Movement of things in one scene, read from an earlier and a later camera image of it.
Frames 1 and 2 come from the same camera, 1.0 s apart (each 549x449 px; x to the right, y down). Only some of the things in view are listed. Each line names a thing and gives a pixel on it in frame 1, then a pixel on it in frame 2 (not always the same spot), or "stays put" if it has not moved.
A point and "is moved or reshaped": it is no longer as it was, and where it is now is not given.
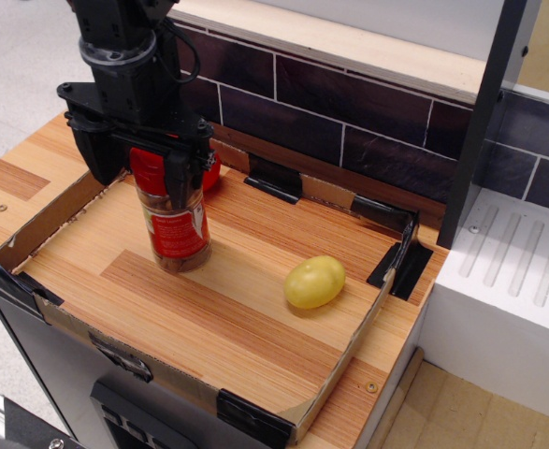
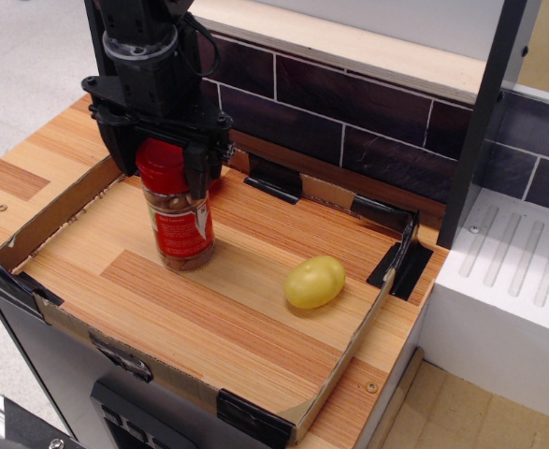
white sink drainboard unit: (501, 307) stays put
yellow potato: (315, 282) stays put
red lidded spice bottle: (180, 238) is moved or reshaped
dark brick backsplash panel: (406, 134) stays put
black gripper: (142, 104) -> (162, 94)
